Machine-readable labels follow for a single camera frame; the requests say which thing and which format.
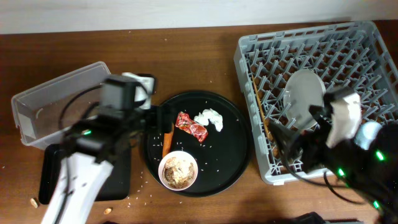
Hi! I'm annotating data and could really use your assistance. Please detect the white tissue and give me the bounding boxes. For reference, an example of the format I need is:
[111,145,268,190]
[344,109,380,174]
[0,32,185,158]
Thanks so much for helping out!
[193,108,223,132]

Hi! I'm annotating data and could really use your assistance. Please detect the peanut on table front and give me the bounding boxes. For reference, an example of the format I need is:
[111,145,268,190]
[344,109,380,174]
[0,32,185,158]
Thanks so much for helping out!
[104,208,112,215]

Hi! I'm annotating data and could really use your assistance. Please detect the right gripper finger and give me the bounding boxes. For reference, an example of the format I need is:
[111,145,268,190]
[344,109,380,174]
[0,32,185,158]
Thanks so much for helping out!
[308,105,330,124]
[269,121,300,156]

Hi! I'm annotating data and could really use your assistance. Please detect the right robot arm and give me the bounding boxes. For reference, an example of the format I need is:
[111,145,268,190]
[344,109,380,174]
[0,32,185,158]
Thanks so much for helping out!
[269,104,397,223]

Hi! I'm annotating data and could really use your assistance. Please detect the peanut on table left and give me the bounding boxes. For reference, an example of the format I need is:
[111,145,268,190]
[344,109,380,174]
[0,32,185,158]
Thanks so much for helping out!
[30,198,39,208]

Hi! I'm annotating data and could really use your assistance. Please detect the black rectangular tray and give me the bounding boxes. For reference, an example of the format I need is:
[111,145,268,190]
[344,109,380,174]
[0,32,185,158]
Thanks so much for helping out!
[39,144,131,205]

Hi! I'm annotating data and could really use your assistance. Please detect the pale blue plate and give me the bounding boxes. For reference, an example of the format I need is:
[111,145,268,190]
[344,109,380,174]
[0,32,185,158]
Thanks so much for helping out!
[283,69,326,129]

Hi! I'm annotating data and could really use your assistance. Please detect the orange carrot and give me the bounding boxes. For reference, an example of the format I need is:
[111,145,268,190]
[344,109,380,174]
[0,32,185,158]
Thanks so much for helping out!
[162,123,175,157]

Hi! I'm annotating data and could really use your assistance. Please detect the wooden chopstick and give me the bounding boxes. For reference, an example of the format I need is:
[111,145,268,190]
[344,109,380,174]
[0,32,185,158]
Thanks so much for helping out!
[251,76,274,141]

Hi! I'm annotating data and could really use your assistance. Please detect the red snack wrapper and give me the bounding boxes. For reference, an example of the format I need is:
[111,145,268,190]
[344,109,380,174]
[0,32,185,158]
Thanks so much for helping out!
[175,111,208,143]

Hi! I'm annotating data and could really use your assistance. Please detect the pink bowl with food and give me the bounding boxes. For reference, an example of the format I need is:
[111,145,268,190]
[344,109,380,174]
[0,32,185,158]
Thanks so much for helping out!
[158,151,198,191]

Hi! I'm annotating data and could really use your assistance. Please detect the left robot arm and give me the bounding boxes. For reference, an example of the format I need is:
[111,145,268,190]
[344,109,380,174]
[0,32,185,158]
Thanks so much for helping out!
[42,72,172,223]

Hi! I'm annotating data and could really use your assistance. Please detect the light blue cup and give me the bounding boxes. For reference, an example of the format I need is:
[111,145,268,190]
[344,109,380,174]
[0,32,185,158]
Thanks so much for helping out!
[354,121,382,151]

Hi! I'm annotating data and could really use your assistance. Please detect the round black serving tray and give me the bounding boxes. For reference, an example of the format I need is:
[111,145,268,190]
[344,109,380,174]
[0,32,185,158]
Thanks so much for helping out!
[161,91,253,197]

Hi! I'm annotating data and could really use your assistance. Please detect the clear plastic bin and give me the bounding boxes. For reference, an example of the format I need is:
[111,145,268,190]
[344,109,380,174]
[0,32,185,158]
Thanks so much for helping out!
[11,62,111,150]

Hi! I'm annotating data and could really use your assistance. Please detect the peanut on table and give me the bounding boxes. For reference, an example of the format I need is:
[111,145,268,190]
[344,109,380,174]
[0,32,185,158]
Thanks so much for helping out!
[104,208,112,215]
[30,198,39,208]

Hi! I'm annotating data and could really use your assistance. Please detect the grey dishwasher rack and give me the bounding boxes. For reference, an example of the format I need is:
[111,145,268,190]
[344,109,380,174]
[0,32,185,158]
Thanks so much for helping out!
[234,21,397,185]

